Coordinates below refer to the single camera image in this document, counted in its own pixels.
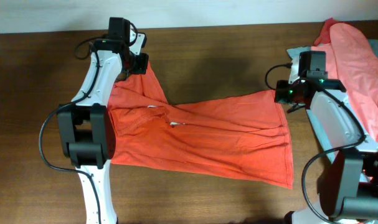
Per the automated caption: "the orange printed t-shirt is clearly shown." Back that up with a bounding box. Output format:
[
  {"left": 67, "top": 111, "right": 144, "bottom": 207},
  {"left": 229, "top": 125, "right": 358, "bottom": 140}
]
[{"left": 108, "top": 69, "right": 294, "bottom": 189}]

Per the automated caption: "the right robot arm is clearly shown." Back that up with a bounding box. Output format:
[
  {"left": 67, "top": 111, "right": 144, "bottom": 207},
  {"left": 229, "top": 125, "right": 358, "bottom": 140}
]
[{"left": 275, "top": 50, "right": 378, "bottom": 223}]

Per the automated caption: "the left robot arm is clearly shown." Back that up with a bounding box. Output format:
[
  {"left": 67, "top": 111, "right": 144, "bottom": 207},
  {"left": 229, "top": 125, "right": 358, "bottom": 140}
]
[{"left": 57, "top": 17, "right": 149, "bottom": 224}]

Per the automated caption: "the salmon pink t-shirt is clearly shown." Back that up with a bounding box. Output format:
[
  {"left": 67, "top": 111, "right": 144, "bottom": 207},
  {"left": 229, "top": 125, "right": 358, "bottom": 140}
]
[{"left": 311, "top": 18, "right": 378, "bottom": 142}]

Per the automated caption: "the light blue t-shirt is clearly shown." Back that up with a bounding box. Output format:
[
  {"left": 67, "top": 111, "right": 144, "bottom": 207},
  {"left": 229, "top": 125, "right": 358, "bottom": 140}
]
[{"left": 287, "top": 39, "right": 378, "bottom": 150}]

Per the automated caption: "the left black cable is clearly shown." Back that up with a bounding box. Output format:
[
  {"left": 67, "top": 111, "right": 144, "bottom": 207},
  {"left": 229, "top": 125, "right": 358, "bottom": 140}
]
[{"left": 38, "top": 21, "right": 139, "bottom": 224}]

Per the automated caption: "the black cable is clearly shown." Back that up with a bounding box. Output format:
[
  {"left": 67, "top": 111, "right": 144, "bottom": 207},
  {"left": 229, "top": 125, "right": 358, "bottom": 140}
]
[
  {"left": 38, "top": 21, "right": 139, "bottom": 224},
  {"left": 264, "top": 63, "right": 367, "bottom": 224}
]

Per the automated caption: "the right black cable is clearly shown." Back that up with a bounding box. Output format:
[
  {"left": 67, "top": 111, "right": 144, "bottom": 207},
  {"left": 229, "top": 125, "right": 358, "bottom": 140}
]
[{"left": 264, "top": 63, "right": 367, "bottom": 224}]

